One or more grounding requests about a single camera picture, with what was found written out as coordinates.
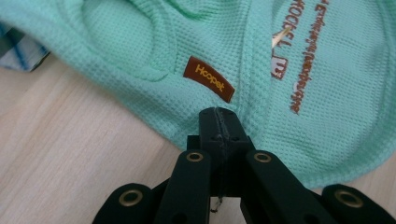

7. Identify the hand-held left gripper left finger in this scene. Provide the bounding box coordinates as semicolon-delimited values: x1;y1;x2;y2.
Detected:
186;106;226;199

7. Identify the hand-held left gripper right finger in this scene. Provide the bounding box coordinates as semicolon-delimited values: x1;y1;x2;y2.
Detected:
214;106;255;199

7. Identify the mint green pet garment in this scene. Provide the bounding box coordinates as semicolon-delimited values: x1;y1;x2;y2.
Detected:
0;0;396;189

